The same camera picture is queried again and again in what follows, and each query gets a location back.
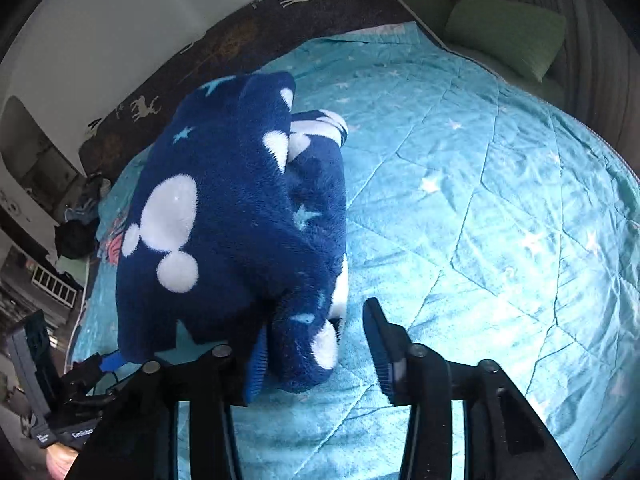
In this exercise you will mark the person's left hand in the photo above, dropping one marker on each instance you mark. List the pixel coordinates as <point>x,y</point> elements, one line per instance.
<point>59,459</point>

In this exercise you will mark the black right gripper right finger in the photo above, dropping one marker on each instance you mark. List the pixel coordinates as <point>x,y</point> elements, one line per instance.
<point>504,438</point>

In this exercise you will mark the pink striped small garment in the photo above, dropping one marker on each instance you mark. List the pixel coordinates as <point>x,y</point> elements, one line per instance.
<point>111,248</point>

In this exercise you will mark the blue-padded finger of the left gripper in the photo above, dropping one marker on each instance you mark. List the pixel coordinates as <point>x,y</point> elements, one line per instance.
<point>111,362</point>

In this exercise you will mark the navy fleece star-patterned garment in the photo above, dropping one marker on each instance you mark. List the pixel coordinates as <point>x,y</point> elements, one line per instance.
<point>236,233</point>

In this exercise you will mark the dark deer-pattern blanket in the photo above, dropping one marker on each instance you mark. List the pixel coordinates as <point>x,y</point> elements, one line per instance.
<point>244,41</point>

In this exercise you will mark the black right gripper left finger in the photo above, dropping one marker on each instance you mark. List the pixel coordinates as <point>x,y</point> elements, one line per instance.
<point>137,436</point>

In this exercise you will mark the white wall shelf unit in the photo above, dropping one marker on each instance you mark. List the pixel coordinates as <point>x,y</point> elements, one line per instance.
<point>38,183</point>

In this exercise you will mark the turquoise star quilt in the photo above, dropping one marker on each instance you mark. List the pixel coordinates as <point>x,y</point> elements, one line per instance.
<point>491,225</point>

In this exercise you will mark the black bag on floor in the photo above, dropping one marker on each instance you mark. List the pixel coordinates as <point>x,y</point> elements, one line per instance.
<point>76,240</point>

